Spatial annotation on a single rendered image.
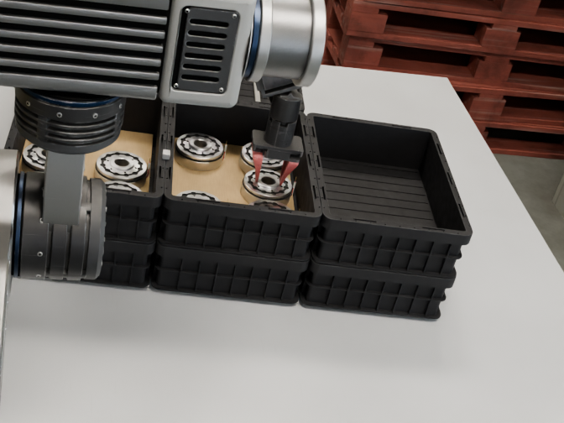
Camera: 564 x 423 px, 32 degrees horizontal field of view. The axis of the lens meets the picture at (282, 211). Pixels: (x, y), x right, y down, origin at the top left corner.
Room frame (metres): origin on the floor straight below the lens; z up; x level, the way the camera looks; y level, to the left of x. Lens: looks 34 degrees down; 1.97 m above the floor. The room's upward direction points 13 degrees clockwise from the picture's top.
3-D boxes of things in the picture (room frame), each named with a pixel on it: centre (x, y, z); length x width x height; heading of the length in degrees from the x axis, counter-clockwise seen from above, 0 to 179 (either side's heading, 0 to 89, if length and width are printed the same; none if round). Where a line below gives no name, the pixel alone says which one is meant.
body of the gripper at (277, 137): (1.72, 0.04, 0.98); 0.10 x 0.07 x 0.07; 101
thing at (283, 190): (1.71, 0.04, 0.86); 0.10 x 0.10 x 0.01
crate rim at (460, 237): (1.76, -0.19, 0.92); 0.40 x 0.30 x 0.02; 11
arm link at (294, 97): (1.73, 0.04, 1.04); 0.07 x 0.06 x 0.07; 15
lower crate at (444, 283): (1.76, -0.19, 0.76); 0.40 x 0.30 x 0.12; 11
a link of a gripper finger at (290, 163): (1.72, 0.03, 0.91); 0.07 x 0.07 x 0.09; 11
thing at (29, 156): (1.62, 0.48, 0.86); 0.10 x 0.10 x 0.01
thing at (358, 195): (1.76, -0.19, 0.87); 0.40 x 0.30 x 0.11; 11
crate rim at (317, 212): (1.70, 0.11, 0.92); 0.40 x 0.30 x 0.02; 11
